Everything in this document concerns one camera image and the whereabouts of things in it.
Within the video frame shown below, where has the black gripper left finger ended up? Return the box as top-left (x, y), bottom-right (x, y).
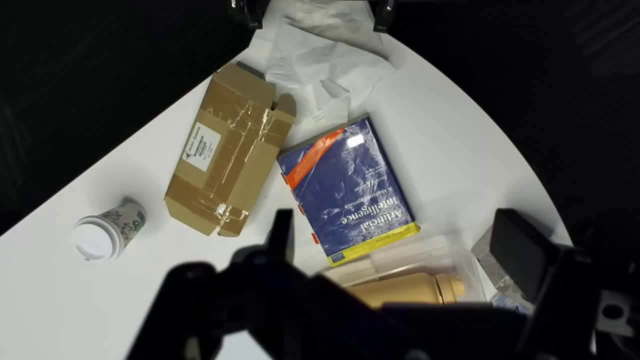
top-left (127, 207), bottom-right (349, 360)

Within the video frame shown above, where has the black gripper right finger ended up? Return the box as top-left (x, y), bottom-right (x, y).
top-left (489, 205), bottom-right (592, 316)

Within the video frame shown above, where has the brown cardboard box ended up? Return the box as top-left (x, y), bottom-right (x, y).
top-left (162, 60), bottom-right (298, 240)

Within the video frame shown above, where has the yellow cylinder in plastic bag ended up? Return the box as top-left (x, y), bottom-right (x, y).
top-left (318, 227), bottom-right (491, 309)

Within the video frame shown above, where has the white printed paper cup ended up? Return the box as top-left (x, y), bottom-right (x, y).
top-left (72, 193), bottom-right (149, 261)

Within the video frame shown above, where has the tan cylindrical bottle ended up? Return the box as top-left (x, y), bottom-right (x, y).
top-left (344, 268), bottom-right (468, 309)

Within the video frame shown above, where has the blue yellow book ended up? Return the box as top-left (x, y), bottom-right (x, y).
top-left (277, 115), bottom-right (422, 266)

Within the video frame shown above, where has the white crumpled paper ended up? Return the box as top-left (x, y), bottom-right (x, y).
top-left (249, 0), bottom-right (402, 136)

